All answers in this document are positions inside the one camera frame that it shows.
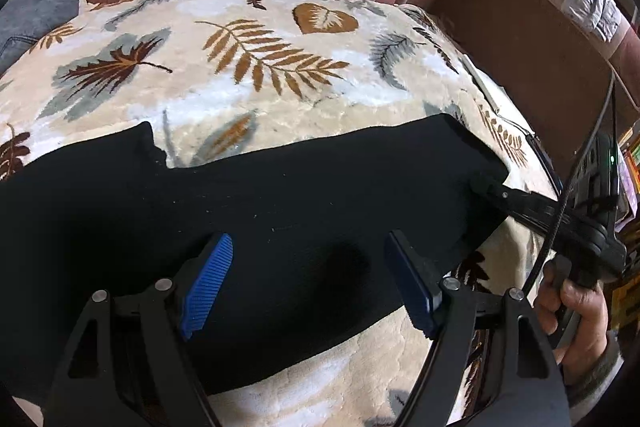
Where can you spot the person's right hand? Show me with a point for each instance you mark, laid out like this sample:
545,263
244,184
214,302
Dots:
582,322

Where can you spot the brown cardboard box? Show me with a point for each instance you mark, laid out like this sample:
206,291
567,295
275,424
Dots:
530,72

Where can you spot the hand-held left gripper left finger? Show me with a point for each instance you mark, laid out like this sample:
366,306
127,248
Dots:
209,280

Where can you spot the black pants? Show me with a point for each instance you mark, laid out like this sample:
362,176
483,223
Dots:
260,227

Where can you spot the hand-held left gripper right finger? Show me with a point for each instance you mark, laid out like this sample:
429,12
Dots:
406,278

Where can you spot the person's right forearm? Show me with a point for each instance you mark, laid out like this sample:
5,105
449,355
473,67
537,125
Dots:
595,382

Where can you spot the leaf-print beige blanket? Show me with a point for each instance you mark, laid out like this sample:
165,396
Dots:
260,57

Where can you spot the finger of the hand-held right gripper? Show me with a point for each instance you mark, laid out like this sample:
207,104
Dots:
510,199

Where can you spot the grey jeans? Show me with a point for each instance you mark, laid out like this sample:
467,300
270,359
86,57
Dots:
30,22

